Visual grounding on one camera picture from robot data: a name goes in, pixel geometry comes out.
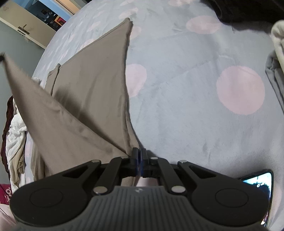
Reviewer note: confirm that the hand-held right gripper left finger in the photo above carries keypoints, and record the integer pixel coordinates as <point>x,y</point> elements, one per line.
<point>135,164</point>

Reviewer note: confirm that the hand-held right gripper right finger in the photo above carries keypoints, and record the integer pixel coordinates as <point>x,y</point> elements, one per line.
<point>143,164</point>

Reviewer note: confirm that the taupe cloth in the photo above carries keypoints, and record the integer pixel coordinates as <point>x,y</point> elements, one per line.
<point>88,88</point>

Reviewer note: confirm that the light blue dotted bed sheet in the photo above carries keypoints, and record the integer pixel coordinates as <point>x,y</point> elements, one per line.
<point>188,133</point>

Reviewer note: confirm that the black smartphone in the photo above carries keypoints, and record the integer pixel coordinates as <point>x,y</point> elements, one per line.
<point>259,182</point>

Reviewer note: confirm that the beige cloth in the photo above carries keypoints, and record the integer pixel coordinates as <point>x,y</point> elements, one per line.
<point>17,168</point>

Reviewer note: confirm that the white crinkled cloth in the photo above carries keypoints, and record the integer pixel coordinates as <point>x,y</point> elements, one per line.
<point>15,133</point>

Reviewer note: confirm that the magenta printed cloth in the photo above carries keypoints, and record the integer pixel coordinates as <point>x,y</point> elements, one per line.
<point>4,193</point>

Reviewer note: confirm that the dark red cloth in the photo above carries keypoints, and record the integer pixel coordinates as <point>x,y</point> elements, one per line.
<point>7,115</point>

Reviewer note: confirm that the cream door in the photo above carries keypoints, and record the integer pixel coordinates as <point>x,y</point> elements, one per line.
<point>40,26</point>

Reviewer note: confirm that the black folded garment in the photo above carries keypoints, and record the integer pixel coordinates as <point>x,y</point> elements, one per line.
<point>244,11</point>

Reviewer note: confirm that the cream cloth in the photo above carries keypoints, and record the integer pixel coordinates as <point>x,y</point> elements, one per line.
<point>279,37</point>

